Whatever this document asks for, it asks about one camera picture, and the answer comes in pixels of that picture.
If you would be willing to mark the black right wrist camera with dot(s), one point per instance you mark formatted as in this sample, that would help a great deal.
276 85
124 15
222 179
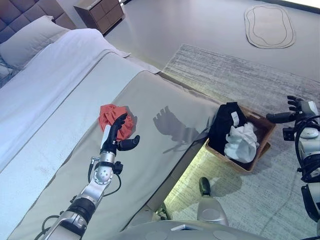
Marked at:
288 133

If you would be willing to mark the bed with grey cover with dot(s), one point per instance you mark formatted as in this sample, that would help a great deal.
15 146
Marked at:
155 105

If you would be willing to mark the white garment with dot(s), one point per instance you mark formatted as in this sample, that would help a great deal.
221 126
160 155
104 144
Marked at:
241 145

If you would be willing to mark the black garment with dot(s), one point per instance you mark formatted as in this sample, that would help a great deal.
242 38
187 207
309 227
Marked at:
225 125

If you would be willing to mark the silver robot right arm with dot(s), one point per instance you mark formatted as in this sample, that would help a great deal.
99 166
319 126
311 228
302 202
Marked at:
310 152

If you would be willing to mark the large grey pillow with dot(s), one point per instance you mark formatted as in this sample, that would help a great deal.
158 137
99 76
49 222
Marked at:
30 40

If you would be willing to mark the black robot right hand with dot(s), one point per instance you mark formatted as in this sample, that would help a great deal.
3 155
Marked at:
306 111

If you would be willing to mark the patterned grey cushion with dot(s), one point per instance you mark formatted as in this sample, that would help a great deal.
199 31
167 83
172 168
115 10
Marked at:
5 68

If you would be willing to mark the brown tufted headboard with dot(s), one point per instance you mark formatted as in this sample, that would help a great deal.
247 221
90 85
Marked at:
25 12

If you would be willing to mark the silver robot right leg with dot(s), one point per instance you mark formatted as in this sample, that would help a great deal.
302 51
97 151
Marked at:
212 212

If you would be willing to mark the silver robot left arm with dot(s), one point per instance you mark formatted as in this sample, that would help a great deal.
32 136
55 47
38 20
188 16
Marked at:
102 175

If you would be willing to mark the grey robot torso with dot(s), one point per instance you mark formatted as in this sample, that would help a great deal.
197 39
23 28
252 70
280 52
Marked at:
187 232

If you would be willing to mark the brown wicker basket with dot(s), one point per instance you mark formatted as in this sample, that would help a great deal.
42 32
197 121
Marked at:
265 130

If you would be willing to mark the orange garment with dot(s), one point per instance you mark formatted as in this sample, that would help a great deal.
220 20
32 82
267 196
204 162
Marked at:
110 115

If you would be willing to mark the pale textured bed blanket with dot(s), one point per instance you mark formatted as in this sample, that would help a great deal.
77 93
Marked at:
75 120

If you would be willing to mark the white duvet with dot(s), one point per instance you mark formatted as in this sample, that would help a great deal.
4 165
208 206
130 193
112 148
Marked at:
50 70

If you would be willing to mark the oval beige floor mat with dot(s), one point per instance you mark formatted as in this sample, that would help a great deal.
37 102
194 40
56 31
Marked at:
270 25

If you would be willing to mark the grey striped rug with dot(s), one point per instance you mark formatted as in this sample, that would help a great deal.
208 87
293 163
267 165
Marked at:
250 80

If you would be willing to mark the brown bed base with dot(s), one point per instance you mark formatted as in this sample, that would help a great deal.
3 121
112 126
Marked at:
160 192

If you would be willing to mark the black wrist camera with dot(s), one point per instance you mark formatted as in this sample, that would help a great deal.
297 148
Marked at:
118 167
288 133

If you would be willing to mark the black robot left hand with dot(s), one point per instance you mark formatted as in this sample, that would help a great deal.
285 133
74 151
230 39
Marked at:
110 140

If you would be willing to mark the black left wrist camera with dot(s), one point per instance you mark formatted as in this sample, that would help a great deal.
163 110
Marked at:
118 167

